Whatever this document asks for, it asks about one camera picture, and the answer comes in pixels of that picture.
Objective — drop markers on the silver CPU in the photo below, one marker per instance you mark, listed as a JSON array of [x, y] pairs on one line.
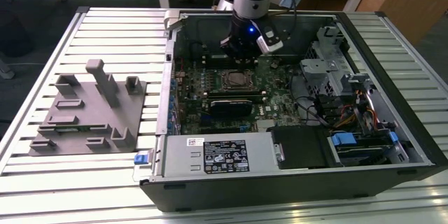
[[237, 79]]

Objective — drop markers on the CPU socket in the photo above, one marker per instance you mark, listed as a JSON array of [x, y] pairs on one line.
[[225, 86]]

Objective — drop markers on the black RAM slot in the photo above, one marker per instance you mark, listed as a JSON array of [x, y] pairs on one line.
[[235, 95], [214, 65], [214, 58], [214, 61], [235, 91]]

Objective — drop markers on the round coin battery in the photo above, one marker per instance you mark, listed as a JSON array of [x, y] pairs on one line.
[[275, 64]]

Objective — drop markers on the pale grey case latch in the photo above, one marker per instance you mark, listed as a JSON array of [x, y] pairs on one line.
[[173, 19]]

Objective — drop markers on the silver metal drive cage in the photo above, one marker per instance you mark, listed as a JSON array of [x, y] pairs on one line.
[[315, 69]]

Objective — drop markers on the green motherboard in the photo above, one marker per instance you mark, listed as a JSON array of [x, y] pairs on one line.
[[283, 98]]

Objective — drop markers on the black graphics card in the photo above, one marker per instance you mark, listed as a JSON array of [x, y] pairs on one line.
[[230, 108]]

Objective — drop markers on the blue expansion slot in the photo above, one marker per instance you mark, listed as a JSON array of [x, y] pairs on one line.
[[206, 115]]

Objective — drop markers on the silver finned chipset heatsink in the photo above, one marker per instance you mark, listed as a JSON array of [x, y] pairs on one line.
[[266, 125]]

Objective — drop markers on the white barcode sticker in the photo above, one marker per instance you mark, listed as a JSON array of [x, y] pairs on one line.
[[195, 141]]

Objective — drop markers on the black plastic shroud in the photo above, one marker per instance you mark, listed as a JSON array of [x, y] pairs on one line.
[[301, 148]]

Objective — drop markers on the black rating label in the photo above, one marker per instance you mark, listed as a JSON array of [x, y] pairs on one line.
[[225, 157]]

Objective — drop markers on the silver power supply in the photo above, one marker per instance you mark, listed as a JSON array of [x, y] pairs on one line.
[[182, 155]]

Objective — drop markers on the blue disk carrier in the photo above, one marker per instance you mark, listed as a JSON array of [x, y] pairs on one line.
[[342, 140]]

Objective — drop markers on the grey parts rack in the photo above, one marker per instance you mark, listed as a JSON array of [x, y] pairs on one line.
[[102, 129]]

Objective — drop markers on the blue plastic latch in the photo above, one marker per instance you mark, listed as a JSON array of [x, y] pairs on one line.
[[141, 159]]

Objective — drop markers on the blue release tab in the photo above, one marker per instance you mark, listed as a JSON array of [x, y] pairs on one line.
[[394, 137]]

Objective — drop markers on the black open PC case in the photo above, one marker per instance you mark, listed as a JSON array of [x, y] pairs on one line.
[[245, 192]]

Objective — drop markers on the green RAM stick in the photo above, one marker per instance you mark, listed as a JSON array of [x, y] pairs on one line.
[[70, 129]]

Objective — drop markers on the grey chair base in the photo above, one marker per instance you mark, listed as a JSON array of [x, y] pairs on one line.
[[6, 73]]

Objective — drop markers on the black plastic bracket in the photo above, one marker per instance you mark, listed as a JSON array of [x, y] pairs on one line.
[[327, 106]]

